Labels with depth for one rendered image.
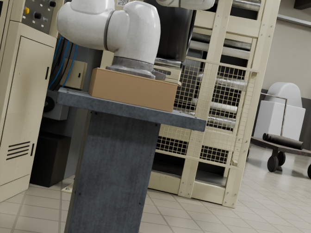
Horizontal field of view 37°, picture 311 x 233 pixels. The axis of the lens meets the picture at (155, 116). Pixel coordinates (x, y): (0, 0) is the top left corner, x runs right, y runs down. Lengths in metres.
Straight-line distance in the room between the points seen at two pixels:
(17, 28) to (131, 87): 0.82
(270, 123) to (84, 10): 8.82
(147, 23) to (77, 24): 0.26
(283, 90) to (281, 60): 1.07
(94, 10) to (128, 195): 0.68
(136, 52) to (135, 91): 0.15
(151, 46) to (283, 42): 9.72
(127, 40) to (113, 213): 0.62
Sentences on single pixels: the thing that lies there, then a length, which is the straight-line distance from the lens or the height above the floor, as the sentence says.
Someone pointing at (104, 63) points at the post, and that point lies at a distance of 2.89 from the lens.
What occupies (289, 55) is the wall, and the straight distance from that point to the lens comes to 11.41.
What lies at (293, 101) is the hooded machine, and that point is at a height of 1.13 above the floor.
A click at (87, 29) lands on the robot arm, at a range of 1.74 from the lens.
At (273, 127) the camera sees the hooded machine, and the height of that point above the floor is 0.49.
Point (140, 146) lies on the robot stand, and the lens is 1.66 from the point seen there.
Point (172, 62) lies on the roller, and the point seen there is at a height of 0.90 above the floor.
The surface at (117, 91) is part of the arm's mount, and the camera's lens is 1.62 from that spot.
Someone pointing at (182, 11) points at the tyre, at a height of 1.19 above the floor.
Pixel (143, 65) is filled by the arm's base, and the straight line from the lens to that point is 1.69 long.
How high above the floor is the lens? 0.71
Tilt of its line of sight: 3 degrees down
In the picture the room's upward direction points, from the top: 12 degrees clockwise
